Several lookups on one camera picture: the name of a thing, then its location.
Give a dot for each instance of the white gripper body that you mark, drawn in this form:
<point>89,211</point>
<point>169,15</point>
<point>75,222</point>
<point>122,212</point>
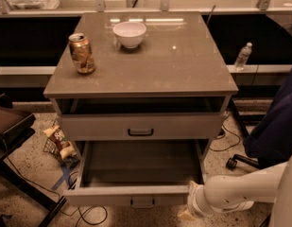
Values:
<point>194,200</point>

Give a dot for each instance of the grey drawer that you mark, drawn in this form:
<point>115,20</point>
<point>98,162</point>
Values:
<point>145,126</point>
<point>140,174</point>

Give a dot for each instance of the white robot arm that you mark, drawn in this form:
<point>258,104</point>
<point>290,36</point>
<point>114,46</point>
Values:
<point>224,194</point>

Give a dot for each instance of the grey drawer cabinet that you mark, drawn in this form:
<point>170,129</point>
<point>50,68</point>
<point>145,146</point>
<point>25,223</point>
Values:
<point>176,69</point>

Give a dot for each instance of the black office chair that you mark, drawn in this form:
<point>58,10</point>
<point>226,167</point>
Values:
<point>248,113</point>

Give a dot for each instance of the dark blue cloth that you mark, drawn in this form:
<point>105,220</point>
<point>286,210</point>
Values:
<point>270,142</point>

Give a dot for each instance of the blue floor tape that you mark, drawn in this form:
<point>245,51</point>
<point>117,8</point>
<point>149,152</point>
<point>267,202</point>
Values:
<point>66,169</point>

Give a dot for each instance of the clear plastic water bottle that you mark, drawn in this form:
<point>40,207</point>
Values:
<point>243,57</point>

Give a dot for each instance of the snack chip bag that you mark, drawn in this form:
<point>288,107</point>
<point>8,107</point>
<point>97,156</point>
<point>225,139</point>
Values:
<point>66,148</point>

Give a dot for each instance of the white ceramic bowl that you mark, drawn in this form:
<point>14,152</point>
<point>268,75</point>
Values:
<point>129,34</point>

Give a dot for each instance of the dented golden soda can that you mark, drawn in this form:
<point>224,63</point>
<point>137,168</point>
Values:
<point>81,53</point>

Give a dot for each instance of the dark brown side stand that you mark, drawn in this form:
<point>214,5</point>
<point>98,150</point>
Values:
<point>15,129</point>

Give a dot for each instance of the small wire basket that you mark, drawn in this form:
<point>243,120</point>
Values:
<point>50,145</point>

